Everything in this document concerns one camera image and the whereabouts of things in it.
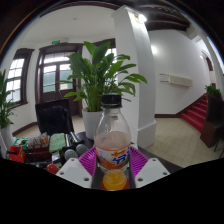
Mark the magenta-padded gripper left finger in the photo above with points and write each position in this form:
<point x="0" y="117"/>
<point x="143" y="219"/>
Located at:
<point x="86" y="162"/>

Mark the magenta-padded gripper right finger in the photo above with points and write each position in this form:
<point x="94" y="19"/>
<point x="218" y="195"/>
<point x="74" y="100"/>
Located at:
<point x="140" y="161"/>

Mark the orange drink bottle black cap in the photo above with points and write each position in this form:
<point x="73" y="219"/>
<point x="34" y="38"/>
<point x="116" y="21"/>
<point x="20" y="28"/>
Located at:
<point x="112" y="146"/>

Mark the grey headed microphone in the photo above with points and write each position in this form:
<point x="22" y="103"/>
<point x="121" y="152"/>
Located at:
<point x="70" y="154"/>
<point x="81" y="149"/>

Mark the flat round red coaster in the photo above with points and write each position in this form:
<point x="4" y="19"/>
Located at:
<point x="126" y="186"/>

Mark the small red ball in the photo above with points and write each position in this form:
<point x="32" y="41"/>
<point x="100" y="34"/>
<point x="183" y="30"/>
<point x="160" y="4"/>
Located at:
<point x="51" y="168"/>

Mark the green folded cloth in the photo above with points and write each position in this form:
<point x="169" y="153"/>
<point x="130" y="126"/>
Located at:
<point x="57" y="142"/>

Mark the black office chair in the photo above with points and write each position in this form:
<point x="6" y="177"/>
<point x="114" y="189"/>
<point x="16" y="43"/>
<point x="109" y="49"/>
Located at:
<point x="53" y="116"/>

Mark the red carpeted stairs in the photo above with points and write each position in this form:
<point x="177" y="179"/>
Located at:
<point x="196" y="115"/>

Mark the dark wooden cabinet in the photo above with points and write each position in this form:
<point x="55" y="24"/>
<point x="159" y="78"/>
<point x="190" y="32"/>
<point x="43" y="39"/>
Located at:
<point x="213" y="123"/>

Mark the leafy potted plant white pot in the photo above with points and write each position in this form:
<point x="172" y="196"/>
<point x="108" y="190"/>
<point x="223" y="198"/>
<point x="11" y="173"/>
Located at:
<point x="5" y="110"/>
<point x="100" y="73"/>

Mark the dark wooden glazed door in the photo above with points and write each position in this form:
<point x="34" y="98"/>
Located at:
<point x="53" y="78"/>

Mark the dark framed window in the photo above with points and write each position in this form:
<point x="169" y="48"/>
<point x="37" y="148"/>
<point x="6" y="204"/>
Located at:
<point x="111" y="51"/>
<point x="16" y="76"/>

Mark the green exit sign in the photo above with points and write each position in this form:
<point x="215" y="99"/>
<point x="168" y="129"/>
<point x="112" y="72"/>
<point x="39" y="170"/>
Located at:
<point x="55" y="42"/>

